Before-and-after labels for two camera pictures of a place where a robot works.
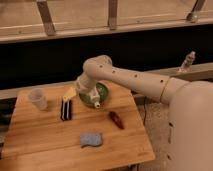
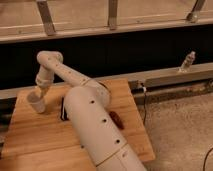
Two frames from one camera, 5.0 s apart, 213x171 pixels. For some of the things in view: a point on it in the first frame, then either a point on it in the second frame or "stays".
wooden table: x=52 y=127 stays
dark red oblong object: x=117 y=119 stays
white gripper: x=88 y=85 to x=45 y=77
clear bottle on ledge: x=189 y=60 stays
